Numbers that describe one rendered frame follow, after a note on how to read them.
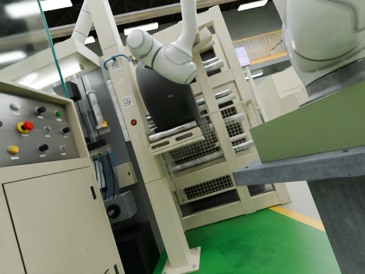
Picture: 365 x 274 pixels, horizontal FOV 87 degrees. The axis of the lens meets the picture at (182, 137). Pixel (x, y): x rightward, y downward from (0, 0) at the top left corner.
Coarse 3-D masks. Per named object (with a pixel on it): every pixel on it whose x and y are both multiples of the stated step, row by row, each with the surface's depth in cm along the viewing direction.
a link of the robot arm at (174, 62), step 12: (180, 0) 71; (192, 0) 69; (192, 12) 70; (192, 24) 71; (180, 36) 73; (192, 36) 72; (168, 48) 73; (180, 48) 71; (156, 60) 74; (168, 60) 73; (180, 60) 72; (168, 72) 75; (180, 72) 74; (192, 72) 74
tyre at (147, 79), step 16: (144, 80) 116; (160, 80) 114; (144, 96) 118; (160, 96) 116; (176, 96) 115; (192, 96) 119; (160, 112) 119; (176, 112) 120; (192, 112) 123; (160, 128) 131
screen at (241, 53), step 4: (236, 48) 502; (240, 48) 504; (244, 48) 506; (236, 52) 501; (240, 52) 503; (244, 52) 504; (240, 56) 501; (244, 56) 503; (240, 60) 500; (244, 60) 501; (248, 60) 503; (244, 64) 500; (248, 64) 502
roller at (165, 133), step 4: (192, 120) 126; (196, 120) 125; (180, 124) 127; (184, 124) 126; (188, 124) 125; (192, 124) 125; (196, 124) 125; (172, 128) 127; (176, 128) 126; (180, 128) 126; (184, 128) 126; (188, 128) 127; (160, 132) 129; (164, 132) 128; (168, 132) 127; (172, 132) 127; (176, 132) 127; (152, 136) 129; (156, 136) 128; (160, 136) 128; (164, 136) 128; (152, 140) 129
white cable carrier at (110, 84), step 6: (108, 84) 144; (114, 90) 143; (114, 96) 143; (114, 102) 143; (120, 108) 143; (120, 114) 142; (120, 120) 142; (126, 126) 145; (126, 132) 145; (126, 138) 140
